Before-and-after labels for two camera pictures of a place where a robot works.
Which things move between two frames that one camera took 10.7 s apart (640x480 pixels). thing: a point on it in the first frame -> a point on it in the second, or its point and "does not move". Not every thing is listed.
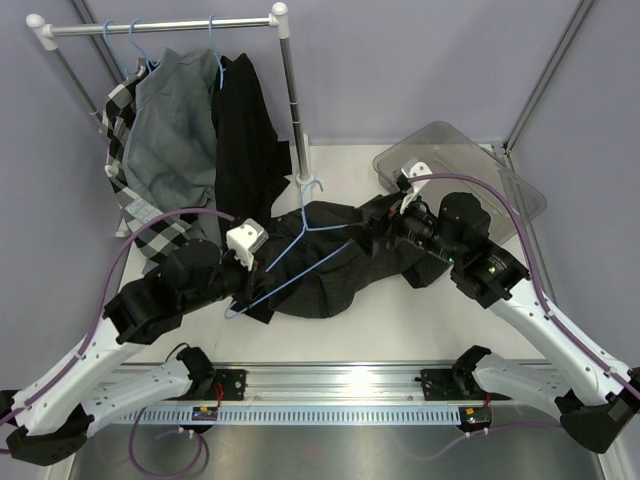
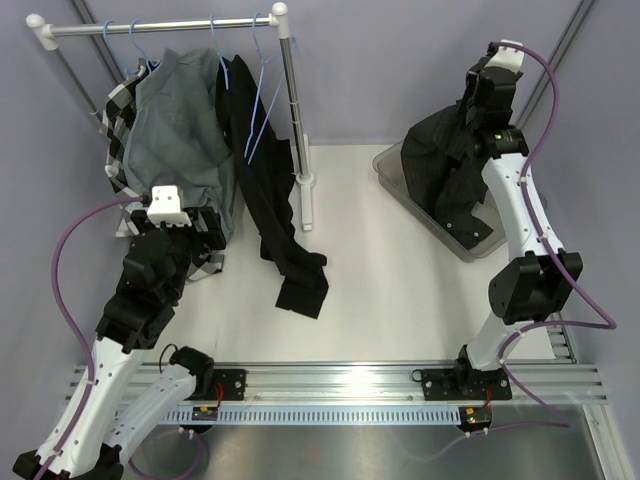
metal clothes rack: x=46 y=34 does not move
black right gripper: x=403 y=216 -> x=472 y=79
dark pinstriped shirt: x=314 y=256 -> x=445 y=173
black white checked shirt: x=152 y=229 does not move
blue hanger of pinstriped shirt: x=305 y=228 -> x=263 y=62
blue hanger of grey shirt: x=131 y=35 does not move
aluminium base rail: x=328 y=384 does not move
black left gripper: x=244 y=297 -> x=212 y=239
